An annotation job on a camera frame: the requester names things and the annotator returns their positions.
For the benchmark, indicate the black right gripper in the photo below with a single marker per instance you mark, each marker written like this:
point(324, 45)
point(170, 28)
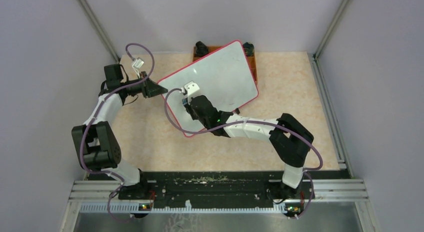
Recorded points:
point(190, 110)

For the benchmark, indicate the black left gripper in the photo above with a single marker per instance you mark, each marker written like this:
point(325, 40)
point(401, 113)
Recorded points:
point(150, 88)

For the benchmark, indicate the pink framed whiteboard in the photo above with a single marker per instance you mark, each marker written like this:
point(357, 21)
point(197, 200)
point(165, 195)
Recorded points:
point(223, 76)

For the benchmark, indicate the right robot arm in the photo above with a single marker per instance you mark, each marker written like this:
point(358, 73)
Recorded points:
point(290, 139)

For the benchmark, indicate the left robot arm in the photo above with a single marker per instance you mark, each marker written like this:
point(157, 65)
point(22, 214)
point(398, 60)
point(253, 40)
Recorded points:
point(97, 148)

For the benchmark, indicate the dark patterned cloth roll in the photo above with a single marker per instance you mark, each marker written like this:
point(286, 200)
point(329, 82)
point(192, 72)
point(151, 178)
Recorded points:
point(200, 49)

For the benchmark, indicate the wooden compartment box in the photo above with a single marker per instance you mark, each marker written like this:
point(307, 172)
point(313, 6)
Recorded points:
point(250, 60)

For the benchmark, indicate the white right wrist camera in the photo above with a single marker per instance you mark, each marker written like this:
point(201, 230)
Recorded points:
point(192, 90)

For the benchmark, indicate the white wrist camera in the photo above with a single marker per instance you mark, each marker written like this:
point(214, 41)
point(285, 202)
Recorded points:
point(137, 63)
point(192, 90)

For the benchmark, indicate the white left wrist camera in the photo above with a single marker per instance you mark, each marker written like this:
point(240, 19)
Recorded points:
point(137, 63)

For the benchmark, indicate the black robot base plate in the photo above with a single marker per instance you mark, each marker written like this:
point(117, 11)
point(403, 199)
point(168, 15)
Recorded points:
point(225, 190)

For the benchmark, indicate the aluminium frame rail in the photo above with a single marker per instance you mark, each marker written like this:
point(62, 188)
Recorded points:
point(94, 197)

